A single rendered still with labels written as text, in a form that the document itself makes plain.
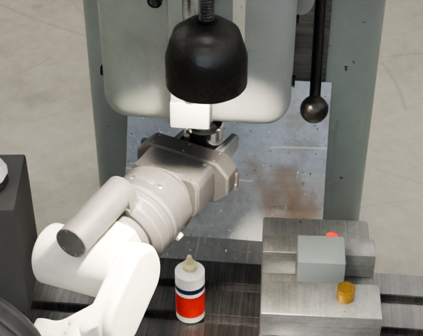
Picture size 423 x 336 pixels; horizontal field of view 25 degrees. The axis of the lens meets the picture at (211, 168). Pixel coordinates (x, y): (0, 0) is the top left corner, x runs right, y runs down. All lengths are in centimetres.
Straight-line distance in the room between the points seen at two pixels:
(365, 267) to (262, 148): 33
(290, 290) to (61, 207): 182
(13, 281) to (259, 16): 57
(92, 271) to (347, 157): 74
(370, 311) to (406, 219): 176
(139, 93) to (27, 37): 286
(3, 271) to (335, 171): 60
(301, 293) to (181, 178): 26
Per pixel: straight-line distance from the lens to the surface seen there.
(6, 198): 128
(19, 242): 130
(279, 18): 96
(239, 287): 141
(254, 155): 155
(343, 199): 167
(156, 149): 111
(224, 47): 81
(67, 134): 330
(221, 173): 109
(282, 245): 130
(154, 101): 102
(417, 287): 143
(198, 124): 98
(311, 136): 154
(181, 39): 82
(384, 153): 323
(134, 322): 98
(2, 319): 64
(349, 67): 152
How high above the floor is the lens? 191
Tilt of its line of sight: 38 degrees down
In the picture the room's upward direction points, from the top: straight up
